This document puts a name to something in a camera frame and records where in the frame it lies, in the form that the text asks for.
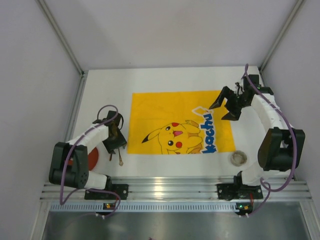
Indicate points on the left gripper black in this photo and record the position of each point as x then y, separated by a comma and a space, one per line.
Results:
114, 144

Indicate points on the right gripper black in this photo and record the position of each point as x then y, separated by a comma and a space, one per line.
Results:
232, 101

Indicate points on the gold spoon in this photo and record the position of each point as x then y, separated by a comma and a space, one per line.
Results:
120, 158

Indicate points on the red round plate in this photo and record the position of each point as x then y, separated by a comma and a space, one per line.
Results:
93, 158

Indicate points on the small clear glass cup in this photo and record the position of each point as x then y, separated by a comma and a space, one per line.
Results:
238, 158

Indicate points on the yellow Pikachu cloth placemat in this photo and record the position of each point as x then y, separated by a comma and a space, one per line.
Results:
177, 123

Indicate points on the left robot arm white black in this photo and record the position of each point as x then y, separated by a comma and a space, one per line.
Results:
70, 160

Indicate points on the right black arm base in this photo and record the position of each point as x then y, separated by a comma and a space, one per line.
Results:
230, 191

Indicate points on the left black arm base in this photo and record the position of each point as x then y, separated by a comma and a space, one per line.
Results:
117, 191

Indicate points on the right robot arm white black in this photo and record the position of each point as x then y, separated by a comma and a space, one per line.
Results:
281, 148

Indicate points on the aluminium mounting rail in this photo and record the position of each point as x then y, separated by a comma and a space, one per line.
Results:
202, 189

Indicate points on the perforated cable tray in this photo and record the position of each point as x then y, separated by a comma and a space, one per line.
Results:
148, 207

